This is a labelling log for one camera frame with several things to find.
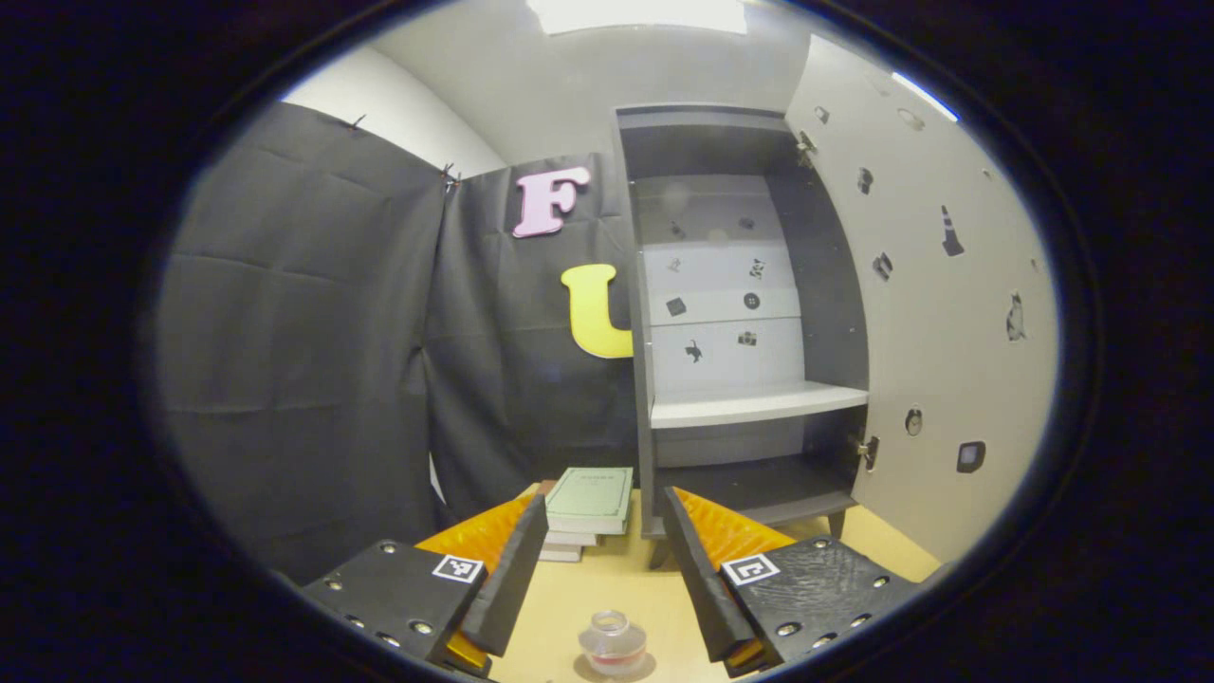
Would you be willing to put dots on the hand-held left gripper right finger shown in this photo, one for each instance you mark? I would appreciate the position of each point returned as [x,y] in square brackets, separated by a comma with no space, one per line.
[697,579]

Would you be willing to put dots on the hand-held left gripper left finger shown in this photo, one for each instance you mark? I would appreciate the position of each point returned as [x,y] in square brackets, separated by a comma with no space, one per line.
[517,579]

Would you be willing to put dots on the clear bottle with pink label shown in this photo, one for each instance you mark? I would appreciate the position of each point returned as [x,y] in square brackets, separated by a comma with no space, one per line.
[614,640]

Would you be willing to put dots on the metal door hinge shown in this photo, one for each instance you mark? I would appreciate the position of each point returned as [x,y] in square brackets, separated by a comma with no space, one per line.
[868,452]
[806,147]

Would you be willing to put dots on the white book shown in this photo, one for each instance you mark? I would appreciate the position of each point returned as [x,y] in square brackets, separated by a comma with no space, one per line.
[569,543]

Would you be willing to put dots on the black backdrop cloth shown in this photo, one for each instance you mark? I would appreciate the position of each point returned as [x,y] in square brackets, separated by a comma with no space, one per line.
[285,332]

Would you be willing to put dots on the large ceiling light panel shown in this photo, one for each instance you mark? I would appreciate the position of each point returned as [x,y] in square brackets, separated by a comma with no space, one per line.
[635,11]

